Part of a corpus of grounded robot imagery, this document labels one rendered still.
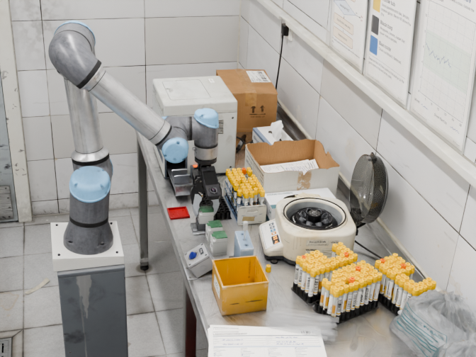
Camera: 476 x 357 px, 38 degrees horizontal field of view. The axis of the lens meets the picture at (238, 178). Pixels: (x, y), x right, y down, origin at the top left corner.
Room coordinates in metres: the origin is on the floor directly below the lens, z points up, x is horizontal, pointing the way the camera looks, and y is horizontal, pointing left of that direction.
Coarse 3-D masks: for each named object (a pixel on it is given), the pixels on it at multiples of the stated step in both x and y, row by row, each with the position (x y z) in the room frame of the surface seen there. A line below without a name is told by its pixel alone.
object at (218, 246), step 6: (210, 234) 1.84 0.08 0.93; (216, 234) 1.83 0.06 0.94; (222, 234) 1.83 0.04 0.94; (210, 240) 1.83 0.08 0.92; (216, 240) 1.81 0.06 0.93; (222, 240) 1.81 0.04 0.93; (210, 246) 1.83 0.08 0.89; (216, 246) 1.81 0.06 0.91; (222, 246) 1.81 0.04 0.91; (216, 252) 1.81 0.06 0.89; (222, 252) 1.81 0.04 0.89
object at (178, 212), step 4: (168, 208) 2.07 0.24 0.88; (172, 208) 2.08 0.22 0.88; (176, 208) 2.08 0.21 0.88; (180, 208) 2.09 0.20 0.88; (184, 208) 2.09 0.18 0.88; (168, 212) 2.05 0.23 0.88; (172, 212) 2.06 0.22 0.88; (176, 212) 2.06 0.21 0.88; (180, 212) 2.06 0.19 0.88; (184, 212) 2.06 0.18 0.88; (172, 216) 2.03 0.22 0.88; (176, 216) 2.03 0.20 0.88; (180, 216) 2.02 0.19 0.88; (184, 216) 2.03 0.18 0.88; (188, 216) 2.03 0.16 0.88
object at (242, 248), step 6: (234, 234) 1.80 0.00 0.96; (240, 234) 1.78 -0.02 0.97; (246, 234) 1.78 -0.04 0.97; (234, 240) 1.79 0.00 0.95; (240, 240) 1.75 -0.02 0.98; (246, 240) 1.75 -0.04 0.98; (234, 246) 1.79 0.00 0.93; (240, 246) 1.72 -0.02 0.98; (246, 246) 1.72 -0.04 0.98; (252, 246) 1.72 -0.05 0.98; (234, 252) 1.79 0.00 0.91; (240, 252) 1.70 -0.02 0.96; (246, 252) 1.71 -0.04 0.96; (252, 252) 1.71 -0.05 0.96
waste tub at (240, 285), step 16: (256, 256) 1.67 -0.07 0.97; (224, 272) 1.65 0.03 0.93; (240, 272) 1.66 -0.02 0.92; (256, 272) 1.65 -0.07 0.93; (224, 288) 1.52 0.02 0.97; (240, 288) 1.53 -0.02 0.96; (256, 288) 1.54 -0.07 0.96; (224, 304) 1.52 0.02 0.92; (240, 304) 1.53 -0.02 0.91; (256, 304) 1.54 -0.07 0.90
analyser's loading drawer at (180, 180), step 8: (168, 168) 2.32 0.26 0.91; (176, 168) 2.32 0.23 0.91; (184, 168) 2.32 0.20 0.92; (176, 176) 2.20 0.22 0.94; (184, 176) 2.21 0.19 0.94; (176, 184) 2.19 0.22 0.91; (184, 184) 2.19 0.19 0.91; (192, 184) 2.16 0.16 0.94; (176, 192) 2.14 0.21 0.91; (184, 192) 2.15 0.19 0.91
